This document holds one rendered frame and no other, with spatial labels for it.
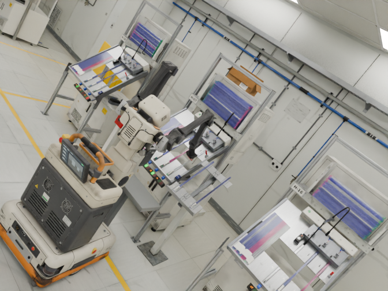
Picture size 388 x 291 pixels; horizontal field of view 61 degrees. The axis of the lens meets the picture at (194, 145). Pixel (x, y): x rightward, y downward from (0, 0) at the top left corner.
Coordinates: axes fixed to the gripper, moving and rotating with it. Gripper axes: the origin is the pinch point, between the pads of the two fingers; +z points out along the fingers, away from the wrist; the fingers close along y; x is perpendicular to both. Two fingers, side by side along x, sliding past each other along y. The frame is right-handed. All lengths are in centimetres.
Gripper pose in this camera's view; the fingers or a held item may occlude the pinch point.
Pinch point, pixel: (191, 159)
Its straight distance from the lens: 316.7
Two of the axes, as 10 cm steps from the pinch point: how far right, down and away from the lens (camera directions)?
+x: -7.7, 4.6, -4.4
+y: -6.3, -6.1, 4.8
